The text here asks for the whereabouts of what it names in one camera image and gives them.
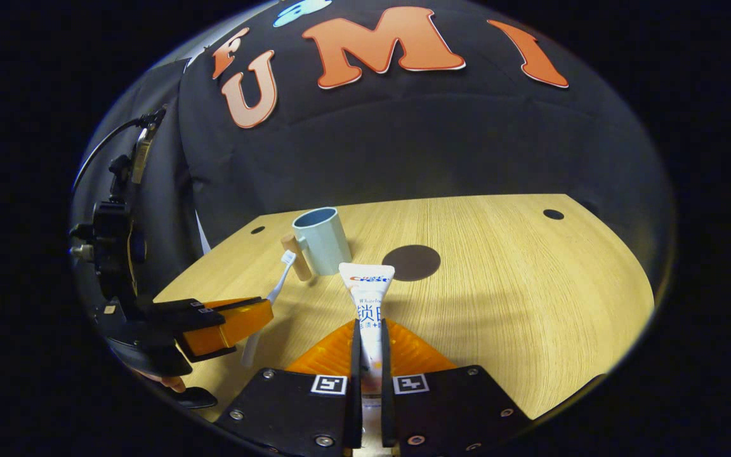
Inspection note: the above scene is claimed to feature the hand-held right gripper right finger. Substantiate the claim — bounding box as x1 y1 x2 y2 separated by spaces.
381 319 531 455

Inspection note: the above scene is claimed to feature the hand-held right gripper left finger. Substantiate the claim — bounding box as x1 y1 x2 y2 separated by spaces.
213 319 364 457

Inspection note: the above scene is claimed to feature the white toothbrush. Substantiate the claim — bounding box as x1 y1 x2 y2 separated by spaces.
240 249 297 369

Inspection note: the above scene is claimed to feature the blue cup with wooden handle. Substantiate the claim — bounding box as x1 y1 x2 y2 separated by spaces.
280 207 353 282

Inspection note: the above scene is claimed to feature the white toothpaste tube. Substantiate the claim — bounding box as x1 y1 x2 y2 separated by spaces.
339 262 397 445

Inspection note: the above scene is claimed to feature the dark round coaster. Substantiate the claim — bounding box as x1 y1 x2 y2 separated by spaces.
382 244 442 282

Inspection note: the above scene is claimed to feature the black backdrop cloth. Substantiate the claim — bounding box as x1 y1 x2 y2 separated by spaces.
70 0 674 286

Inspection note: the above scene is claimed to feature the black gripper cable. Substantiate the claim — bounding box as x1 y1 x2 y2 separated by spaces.
74 116 150 191

